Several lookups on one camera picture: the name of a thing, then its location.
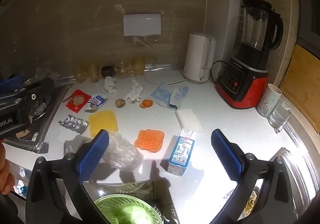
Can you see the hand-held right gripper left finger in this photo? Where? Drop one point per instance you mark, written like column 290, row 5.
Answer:
column 93, row 154

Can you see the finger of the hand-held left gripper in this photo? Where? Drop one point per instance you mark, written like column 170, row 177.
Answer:
column 32, row 95
column 10, row 83

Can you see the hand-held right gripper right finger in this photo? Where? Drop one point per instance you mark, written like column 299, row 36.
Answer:
column 226, row 156

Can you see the clear plastic bag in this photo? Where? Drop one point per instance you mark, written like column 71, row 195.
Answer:
column 122, row 151

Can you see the yellow foam fruit net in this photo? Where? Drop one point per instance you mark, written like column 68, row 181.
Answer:
column 103, row 121

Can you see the silver foil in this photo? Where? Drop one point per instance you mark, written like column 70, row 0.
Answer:
column 73, row 124

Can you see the red snack packet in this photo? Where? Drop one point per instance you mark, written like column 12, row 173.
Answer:
column 72, row 104

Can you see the blue white milk carton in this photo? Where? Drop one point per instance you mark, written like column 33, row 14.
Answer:
column 181, row 149

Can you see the blue white milk pouch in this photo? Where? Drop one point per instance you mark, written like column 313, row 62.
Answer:
column 96, row 102

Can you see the white foam block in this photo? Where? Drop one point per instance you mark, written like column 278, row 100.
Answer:
column 188, row 119

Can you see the small brown fruit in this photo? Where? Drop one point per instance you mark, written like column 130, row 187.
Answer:
column 120, row 103

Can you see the orange foam fruit net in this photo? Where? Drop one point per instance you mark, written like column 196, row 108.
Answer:
column 149, row 140

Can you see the green perforated basket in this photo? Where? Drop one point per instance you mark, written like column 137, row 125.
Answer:
column 117, row 209

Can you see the white tissue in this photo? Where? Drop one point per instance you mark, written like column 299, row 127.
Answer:
column 135, row 91
column 110, row 85

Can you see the orange peel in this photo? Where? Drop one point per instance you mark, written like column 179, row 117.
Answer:
column 146, row 103

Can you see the blue white patterned cloth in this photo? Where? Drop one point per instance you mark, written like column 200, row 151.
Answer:
column 162, row 94

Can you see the person's left hand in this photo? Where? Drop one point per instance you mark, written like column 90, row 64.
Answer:
column 5, row 174

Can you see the clear plastic wrap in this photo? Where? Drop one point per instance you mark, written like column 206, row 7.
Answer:
column 40, row 109

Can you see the amber ribbed glass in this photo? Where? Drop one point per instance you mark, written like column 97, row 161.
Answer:
column 93, row 73
column 138, row 66
column 80, row 73

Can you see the crumpled white plastic bag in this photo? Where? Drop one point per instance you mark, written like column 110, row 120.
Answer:
column 22, row 181

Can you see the clear glass cup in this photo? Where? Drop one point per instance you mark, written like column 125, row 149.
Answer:
column 278, row 116

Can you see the white printed mug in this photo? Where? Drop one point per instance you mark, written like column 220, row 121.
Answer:
column 268, row 101

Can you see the stainless steel sink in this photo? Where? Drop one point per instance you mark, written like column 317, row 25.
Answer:
column 300, row 164

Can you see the black red blender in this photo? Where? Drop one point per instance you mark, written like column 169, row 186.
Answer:
column 242, row 81

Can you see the small dark clay pot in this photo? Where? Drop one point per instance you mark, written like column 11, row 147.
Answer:
column 107, row 72

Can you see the clear glass teapot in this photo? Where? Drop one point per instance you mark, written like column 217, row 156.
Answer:
column 123, row 70

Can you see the white electric kettle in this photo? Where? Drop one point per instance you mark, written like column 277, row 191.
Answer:
column 197, row 56

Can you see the wooden cutting board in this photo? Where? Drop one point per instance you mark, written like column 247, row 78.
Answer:
column 305, row 76

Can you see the white wall socket cover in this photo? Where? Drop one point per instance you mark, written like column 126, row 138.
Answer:
column 142, row 25

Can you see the wall vent grille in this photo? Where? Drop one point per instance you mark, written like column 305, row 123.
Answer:
column 242, row 11

